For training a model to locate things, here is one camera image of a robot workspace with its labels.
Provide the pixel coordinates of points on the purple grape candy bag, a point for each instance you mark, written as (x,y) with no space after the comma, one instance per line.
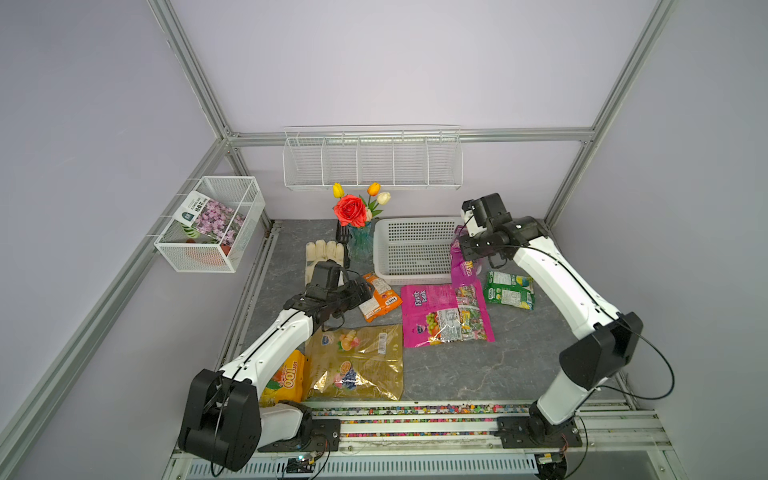
(463,272)

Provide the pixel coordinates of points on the cream work glove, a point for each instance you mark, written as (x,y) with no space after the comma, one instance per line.
(319,251)

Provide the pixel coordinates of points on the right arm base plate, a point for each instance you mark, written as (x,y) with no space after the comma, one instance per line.
(537,433)

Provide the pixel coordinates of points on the orange white snack packet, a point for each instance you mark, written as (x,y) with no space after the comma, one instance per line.
(384,299)

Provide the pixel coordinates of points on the white wire side basket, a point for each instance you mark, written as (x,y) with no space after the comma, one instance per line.
(185,255)

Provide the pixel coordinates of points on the purple flower seed packet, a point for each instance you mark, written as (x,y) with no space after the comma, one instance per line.
(202,217)

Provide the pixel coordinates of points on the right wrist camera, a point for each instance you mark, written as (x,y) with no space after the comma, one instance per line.
(484,214)

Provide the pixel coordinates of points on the pink fruit candy bag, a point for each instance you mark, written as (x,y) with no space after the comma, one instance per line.
(442,314)

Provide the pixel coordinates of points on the gold candy bag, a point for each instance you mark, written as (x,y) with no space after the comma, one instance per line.
(357,364)

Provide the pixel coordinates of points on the yellow orange candy bag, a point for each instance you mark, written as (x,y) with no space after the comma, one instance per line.
(287,382)

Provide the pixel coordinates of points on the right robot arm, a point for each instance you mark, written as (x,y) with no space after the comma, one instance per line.
(605,337)

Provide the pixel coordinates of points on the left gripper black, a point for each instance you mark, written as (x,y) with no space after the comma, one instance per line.
(355,297)

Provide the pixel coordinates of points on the white plastic basket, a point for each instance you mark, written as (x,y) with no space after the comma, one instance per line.
(410,251)

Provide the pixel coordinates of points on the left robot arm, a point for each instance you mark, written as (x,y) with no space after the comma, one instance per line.
(223,421)

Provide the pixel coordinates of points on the aluminium mounting rail frame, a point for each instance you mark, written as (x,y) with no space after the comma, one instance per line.
(608,439)

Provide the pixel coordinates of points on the glass vase with flowers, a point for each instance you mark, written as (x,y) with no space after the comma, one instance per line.
(355,214)

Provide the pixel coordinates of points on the green candy packet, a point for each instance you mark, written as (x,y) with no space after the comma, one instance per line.
(510,290)

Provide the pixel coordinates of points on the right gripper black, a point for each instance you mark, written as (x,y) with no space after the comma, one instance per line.
(469,250)

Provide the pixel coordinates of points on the white wire wall shelf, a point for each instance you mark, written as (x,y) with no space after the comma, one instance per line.
(402,158)

